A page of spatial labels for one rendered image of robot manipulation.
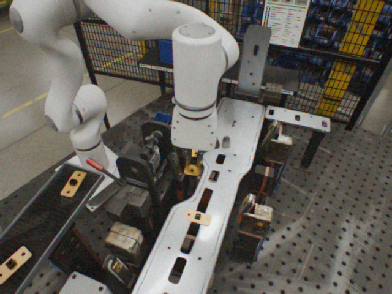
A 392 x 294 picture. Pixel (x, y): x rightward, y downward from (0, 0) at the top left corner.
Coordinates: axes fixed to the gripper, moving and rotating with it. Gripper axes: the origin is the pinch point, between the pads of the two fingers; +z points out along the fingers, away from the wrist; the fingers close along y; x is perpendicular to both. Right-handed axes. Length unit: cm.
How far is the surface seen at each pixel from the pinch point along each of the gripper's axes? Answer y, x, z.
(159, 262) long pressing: -6.1, -19.4, 25.1
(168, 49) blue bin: -29, 86, 16
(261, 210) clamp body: 21.2, -0.4, 20.4
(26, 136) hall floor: -191, 107, 131
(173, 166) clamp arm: -9.0, 10.7, 19.4
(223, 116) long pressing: 5, 48, 26
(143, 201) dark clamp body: -14.3, -5.4, 17.8
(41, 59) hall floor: -278, 264, 136
